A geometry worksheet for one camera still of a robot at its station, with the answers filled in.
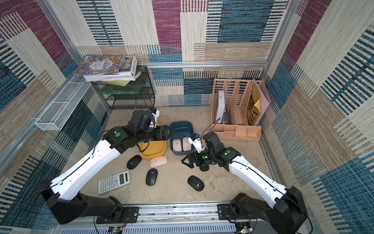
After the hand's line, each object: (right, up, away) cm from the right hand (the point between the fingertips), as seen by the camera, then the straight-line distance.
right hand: (187, 157), depth 76 cm
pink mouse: (-7, +3, +21) cm, 22 cm away
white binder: (+21, +28, +17) cm, 38 cm away
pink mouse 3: (-18, -6, +14) cm, 23 cm away
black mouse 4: (-32, -6, +13) cm, 36 cm away
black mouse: (-21, -13, +9) cm, 26 cm away
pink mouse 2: (-1, +2, +20) cm, 21 cm away
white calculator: (-42, -16, +7) cm, 45 cm away
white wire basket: (-63, +21, -5) cm, 67 cm away
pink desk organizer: (+34, +26, +36) cm, 56 cm away
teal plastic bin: (-5, +11, +30) cm, 32 cm away
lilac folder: (+43, +30, +7) cm, 53 cm away
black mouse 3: (+10, -9, +13) cm, 19 cm away
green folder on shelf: (-54, +40, +24) cm, 71 cm away
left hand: (-10, +14, -4) cm, 18 cm away
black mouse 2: (+4, -16, +7) cm, 18 cm away
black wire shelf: (-34, +36, +23) cm, 55 cm away
